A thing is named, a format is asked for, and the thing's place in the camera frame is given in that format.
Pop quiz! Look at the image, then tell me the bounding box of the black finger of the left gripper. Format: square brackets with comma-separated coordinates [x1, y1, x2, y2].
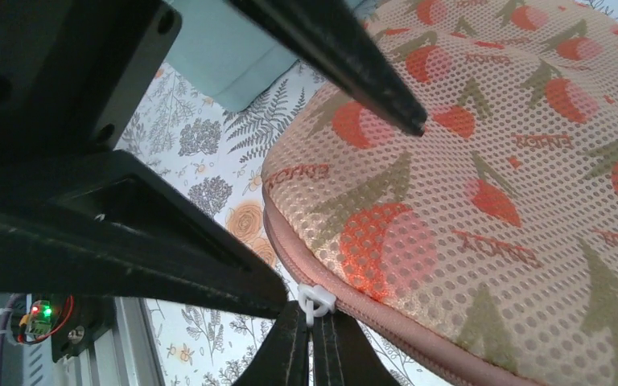
[234, 301, 309, 386]
[312, 311, 399, 386]

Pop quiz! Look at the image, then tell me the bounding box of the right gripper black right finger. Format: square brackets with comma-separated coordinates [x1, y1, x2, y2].
[229, 0, 427, 137]

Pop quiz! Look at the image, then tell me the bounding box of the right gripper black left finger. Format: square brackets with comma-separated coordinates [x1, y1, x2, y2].
[0, 150, 287, 318]

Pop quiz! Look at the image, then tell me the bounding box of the white zipper pull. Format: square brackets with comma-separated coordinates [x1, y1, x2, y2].
[298, 283, 337, 327]

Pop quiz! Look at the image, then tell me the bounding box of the peach floral mesh laundry bag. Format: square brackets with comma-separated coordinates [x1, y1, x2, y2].
[259, 0, 618, 386]

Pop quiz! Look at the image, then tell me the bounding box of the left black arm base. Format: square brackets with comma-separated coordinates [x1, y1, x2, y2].
[6, 294, 116, 362]

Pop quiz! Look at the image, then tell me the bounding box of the light blue plastic bin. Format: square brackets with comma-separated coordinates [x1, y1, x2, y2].
[163, 0, 379, 113]

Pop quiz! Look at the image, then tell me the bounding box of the floral patterned table mat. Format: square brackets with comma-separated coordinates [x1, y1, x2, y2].
[114, 0, 618, 386]

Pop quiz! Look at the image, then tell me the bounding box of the aluminium front rail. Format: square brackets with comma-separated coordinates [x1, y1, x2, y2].
[18, 297, 166, 386]

